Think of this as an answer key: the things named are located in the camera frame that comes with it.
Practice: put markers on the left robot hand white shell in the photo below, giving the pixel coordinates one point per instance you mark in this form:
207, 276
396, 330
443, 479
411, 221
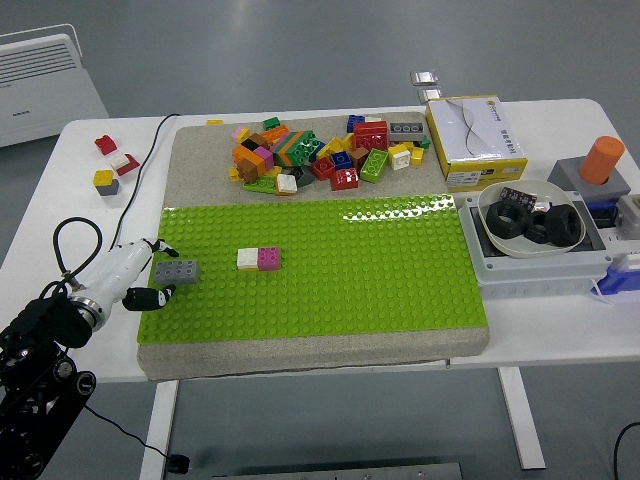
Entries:
117, 270

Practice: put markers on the grey building brick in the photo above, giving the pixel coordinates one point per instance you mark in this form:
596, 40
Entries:
175, 272

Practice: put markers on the brown orange black brick cluster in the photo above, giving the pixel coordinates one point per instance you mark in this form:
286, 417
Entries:
250, 160

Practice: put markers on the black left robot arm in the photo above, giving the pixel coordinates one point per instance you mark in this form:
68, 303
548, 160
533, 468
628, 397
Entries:
45, 320

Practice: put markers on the small grey sloped brick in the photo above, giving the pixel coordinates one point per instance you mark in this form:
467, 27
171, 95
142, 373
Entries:
111, 189

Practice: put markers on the yellow building brick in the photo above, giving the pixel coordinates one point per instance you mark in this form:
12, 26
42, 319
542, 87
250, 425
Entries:
417, 156
331, 147
103, 177

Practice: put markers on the red sloped brick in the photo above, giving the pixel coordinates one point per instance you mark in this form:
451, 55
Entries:
131, 165

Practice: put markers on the small white brick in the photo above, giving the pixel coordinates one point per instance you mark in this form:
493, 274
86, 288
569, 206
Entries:
119, 160

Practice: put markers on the red building brick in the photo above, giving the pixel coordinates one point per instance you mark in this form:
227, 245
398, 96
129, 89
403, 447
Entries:
322, 168
345, 180
106, 145

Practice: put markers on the white building brick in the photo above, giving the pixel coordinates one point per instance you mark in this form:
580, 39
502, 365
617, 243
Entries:
247, 257

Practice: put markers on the pink building brick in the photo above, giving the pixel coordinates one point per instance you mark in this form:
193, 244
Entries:
269, 257

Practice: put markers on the pink and yellow brick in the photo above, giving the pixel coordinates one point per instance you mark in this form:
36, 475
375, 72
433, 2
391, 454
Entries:
240, 134

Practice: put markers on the white and orange brick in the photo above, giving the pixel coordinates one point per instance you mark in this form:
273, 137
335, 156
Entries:
286, 184

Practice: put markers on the orange building brick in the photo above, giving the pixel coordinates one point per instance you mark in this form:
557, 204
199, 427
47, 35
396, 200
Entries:
276, 134

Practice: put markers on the dark grey sloped brick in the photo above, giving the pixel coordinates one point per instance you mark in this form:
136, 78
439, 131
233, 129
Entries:
306, 176

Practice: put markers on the small green brick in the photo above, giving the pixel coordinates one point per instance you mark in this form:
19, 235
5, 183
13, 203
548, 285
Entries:
425, 141
271, 123

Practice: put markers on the striped brick stack green top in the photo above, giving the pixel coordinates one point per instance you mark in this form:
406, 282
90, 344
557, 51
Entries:
300, 147

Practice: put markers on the green studded baseplate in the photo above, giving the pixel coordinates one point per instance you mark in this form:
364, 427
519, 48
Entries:
350, 275

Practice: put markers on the blue building brick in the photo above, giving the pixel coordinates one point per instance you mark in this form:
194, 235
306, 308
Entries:
354, 122
341, 160

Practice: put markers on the brown building brick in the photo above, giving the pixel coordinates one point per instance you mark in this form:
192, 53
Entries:
357, 157

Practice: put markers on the wide green brick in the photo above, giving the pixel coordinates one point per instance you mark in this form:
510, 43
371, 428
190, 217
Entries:
374, 166

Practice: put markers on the large red brick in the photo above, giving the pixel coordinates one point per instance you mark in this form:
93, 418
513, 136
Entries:
371, 135

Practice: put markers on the white sloped brick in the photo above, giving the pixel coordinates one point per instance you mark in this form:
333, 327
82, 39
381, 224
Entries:
373, 119

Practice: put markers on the white on yellow brick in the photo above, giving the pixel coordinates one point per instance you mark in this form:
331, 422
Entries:
400, 158

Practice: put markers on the long grey brick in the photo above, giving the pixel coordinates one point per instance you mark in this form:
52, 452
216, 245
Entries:
407, 131

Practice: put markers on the white table leg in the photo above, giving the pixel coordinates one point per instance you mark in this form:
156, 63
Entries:
160, 425
520, 420

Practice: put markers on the white ribbed heater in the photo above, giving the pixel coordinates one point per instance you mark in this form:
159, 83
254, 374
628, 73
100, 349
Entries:
40, 90

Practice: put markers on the grey-brown mat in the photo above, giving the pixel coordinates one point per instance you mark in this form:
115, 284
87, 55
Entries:
300, 356

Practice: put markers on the silver square plate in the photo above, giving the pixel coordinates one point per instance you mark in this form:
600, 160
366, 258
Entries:
424, 78
431, 95

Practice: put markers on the large black nut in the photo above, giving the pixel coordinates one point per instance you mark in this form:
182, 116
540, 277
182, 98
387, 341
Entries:
565, 225
495, 221

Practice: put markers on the white and yellow cardboard box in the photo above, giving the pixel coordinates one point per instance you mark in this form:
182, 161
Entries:
475, 135

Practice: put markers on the light grey junction box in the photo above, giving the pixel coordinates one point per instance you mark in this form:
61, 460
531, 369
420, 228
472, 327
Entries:
525, 280

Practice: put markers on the dark red circuit board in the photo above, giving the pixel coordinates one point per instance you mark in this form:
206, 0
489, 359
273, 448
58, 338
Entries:
520, 196

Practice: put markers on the small black nut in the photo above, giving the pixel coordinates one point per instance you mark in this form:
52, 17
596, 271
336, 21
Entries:
532, 234

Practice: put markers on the white bowl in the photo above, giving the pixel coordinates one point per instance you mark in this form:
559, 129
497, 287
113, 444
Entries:
545, 189

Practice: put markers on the grey block holder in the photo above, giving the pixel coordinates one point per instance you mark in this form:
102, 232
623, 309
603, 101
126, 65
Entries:
565, 172

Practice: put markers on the orange cylinder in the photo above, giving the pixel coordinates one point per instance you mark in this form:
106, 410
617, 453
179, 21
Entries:
600, 160

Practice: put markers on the blue plastic device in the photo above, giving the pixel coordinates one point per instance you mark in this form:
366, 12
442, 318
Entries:
622, 286

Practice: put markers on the grey connector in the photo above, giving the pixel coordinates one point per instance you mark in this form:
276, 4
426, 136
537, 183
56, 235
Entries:
629, 212

